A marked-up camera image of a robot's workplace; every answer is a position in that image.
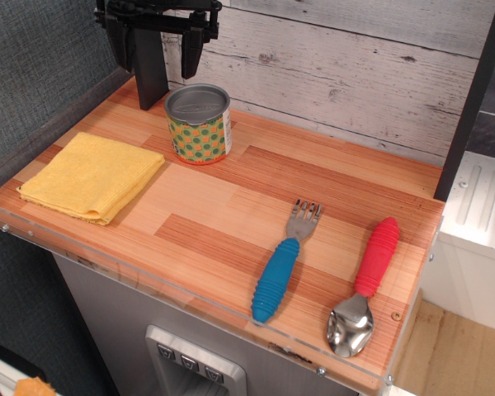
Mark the silver toy fridge dispenser panel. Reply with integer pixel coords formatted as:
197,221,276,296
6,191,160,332
145,325,248,395

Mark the folded yellow cloth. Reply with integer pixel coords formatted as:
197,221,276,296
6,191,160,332
17,132,165,225

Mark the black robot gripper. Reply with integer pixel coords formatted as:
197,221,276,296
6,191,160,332
94,0,222,79

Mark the red handled metal spoon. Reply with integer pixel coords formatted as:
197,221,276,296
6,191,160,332
327,217,400,358

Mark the orange object at corner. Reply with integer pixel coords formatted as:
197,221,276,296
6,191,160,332
13,377,57,396

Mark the white toy sink unit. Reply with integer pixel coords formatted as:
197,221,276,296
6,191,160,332
419,59,495,336

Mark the blue handled metal fork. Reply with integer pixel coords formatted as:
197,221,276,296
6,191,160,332
251,199,322,323

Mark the dark right shelf post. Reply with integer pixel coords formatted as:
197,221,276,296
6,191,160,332
433,14,495,202

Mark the green orange patterned tin can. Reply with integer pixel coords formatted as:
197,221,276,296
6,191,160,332
164,83,232,165

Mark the grey toy fridge cabinet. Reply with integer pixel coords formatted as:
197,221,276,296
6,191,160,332
54,255,354,395

